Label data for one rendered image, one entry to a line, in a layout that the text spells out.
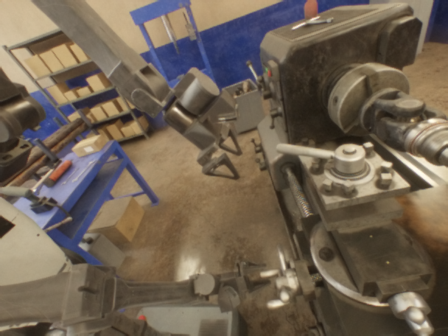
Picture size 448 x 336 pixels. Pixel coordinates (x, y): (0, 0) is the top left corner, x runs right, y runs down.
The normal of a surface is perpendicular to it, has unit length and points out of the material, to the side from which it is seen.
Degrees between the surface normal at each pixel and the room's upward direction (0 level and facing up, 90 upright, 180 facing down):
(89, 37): 89
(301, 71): 90
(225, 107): 90
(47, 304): 49
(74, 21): 89
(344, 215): 0
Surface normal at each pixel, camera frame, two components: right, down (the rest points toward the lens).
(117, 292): 0.89, -0.39
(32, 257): 0.95, -0.16
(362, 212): -0.29, -0.76
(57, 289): 0.51, -0.57
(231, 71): 0.06, 0.59
